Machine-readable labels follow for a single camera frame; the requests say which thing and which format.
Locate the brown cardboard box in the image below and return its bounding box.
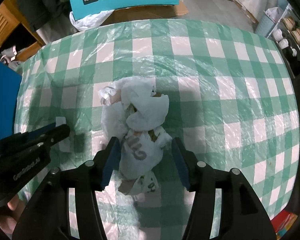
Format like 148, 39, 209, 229
101, 1, 189, 26

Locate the red package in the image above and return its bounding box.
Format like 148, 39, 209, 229
271, 209, 298, 240

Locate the wooden louvered cabinet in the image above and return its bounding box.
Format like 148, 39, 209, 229
0, 0, 45, 61

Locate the person's left hand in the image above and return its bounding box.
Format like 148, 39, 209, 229
0, 194, 25, 236

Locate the blue cardboard box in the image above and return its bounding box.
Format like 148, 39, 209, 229
0, 62, 22, 140

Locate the light blue trash bin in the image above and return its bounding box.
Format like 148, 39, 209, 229
254, 11, 275, 37

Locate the white shoe rack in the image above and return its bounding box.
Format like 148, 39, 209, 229
264, 4, 300, 79

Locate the white plastic bag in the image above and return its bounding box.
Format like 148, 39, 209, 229
98, 76, 172, 195
69, 10, 114, 31

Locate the green checkered tablecloth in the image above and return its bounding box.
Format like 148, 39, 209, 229
14, 18, 300, 240

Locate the dark hanging jacket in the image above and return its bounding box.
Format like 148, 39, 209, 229
12, 0, 73, 33

